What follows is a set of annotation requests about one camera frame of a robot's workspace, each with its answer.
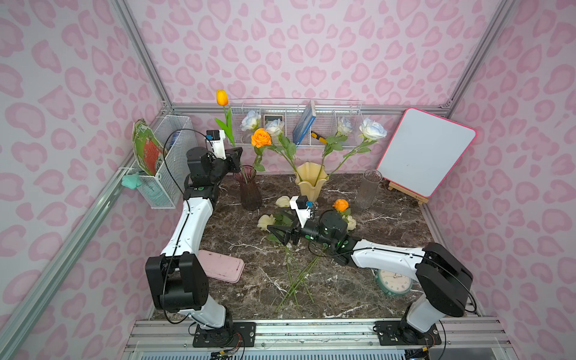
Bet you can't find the orange rose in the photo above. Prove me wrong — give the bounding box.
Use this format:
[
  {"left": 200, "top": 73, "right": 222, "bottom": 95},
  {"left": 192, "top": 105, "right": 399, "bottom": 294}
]
[
  {"left": 333, "top": 199, "right": 350, "bottom": 214},
  {"left": 244, "top": 128, "right": 272, "bottom": 184}
]

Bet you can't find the yellow utility knife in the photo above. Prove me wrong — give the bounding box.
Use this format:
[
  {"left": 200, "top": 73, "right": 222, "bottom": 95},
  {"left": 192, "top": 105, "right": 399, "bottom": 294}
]
[{"left": 310, "top": 131, "right": 329, "bottom": 145}]

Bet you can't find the blue white rose two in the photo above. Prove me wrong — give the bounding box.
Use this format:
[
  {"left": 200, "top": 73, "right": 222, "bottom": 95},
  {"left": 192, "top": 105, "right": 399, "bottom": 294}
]
[{"left": 320, "top": 117, "right": 353, "bottom": 170}]

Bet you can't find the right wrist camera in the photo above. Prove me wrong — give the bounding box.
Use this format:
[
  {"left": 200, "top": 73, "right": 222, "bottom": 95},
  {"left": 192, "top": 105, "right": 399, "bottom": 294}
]
[{"left": 289, "top": 195, "right": 314, "bottom": 228}]

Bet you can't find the clear glass vase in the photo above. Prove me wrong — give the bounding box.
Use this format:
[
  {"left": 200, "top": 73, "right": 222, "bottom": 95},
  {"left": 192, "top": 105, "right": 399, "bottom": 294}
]
[{"left": 355, "top": 169, "right": 383, "bottom": 209}]

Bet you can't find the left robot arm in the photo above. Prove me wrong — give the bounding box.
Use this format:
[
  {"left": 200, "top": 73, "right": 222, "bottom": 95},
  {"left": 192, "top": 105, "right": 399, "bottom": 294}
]
[{"left": 145, "top": 147, "right": 243, "bottom": 331}]

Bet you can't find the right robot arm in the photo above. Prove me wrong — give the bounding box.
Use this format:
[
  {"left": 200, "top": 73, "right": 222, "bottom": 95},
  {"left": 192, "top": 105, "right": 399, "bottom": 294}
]
[{"left": 266, "top": 210, "right": 473, "bottom": 335}]

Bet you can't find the green clip hook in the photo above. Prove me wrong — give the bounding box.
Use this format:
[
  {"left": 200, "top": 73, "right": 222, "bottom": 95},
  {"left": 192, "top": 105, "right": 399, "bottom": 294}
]
[{"left": 121, "top": 173, "right": 143, "bottom": 190}]

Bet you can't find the white wire wall shelf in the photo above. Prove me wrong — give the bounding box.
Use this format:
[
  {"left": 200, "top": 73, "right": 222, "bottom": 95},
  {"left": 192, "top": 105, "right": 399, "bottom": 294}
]
[{"left": 231, "top": 98, "right": 363, "bottom": 148}]

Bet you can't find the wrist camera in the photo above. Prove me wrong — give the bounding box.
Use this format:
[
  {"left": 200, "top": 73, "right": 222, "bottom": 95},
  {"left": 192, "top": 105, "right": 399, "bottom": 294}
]
[
  {"left": 206, "top": 129, "right": 227, "bottom": 160},
  {"left": 289, "top": 195, "right": 314, "bottom": 228}
]

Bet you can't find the green red picture card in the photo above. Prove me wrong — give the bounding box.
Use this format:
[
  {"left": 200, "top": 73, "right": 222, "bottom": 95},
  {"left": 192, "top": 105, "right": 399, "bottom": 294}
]
[{"left": 132, "top": 118, "right": 166, "bottom": 176}]

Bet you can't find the purple glass vase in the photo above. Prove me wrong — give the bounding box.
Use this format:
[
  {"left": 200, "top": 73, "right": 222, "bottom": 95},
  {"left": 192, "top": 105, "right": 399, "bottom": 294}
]
[{"left": 233, "top": 165, "right": 263, "bottom": 211}]

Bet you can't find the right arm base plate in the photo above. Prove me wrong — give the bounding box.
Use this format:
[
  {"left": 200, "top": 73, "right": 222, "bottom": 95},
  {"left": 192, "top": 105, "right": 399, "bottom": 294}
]
[{"left": 372, "top": 320, "right": 443, "bottom": 347}]

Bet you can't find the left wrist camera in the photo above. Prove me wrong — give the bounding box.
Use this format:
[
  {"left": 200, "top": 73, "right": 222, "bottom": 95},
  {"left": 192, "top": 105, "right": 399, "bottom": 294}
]
[{"left": 206, "top": 129, "right": 227, "bottom": 160}]

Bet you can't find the orange tulip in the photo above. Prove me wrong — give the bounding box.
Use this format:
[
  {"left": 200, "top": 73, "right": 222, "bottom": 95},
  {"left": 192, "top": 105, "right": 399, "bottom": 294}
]
[{"left": 215, "top": 90, "right": 236, "bottom": 147}]

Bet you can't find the blue book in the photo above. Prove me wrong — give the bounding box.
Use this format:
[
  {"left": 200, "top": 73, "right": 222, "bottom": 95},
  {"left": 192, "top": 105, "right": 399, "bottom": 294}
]
[{"left": 292, "top": 100, "right": 317, "bottom": 146}]

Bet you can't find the pink flat case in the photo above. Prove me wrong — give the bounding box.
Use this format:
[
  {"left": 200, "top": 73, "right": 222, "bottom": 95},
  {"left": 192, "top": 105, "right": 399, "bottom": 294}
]
[{"left": 197, "top": 250, "right": 245, "bottom": 284}]

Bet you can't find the blue white rose one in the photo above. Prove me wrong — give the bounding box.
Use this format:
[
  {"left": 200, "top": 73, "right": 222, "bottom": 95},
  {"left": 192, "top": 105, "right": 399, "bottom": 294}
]
[{"left": 241, "top": 110, "right": 261, "bottom": 131}]

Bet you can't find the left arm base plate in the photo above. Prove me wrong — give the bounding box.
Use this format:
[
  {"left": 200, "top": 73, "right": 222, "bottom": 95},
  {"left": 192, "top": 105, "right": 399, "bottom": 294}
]
[{"left": 192, "top": 322, "right": 257, "bottom": 348}]

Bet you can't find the green alarm clock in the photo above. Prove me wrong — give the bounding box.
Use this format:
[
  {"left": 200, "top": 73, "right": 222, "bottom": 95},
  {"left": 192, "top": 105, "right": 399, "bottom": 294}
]
[{"left": 376, "top": 270, "right": 413, "bottom": 296}]

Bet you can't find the white wire side basket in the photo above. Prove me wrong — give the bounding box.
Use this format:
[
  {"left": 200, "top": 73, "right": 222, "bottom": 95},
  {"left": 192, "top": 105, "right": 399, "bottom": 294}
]
[{"left": 129, "top": 115, "right": 197, "bottom": 209}]

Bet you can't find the blue white rose three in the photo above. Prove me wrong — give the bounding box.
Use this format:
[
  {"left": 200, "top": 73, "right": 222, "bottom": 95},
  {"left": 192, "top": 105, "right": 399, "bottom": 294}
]
[{"left": 264, "top": 120, "right": 302, "bottom": 182}]

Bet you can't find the pink framed whiteboard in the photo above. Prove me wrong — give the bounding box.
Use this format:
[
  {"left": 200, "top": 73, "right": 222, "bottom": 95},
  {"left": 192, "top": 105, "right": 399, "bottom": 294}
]
[{"left": 377, "top": 107, "right": 477, "bottom": 198}]

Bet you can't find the yellow ceramic vase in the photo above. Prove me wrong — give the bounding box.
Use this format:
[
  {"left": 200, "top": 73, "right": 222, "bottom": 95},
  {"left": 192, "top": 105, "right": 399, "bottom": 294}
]
[{"left": 296, "top": 162, "right": 329, "bottom": 202}]

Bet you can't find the white calculator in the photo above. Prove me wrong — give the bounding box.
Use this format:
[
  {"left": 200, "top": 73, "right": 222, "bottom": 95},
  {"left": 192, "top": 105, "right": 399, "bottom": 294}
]
[{"left": 263, "top": 113, "right": 284, "bottom": 124}]

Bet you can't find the wooden easel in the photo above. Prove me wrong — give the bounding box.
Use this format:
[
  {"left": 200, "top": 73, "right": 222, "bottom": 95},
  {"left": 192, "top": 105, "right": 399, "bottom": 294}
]
[{"left": 388, "top": 181, "right": 429, "bottom": 206}]

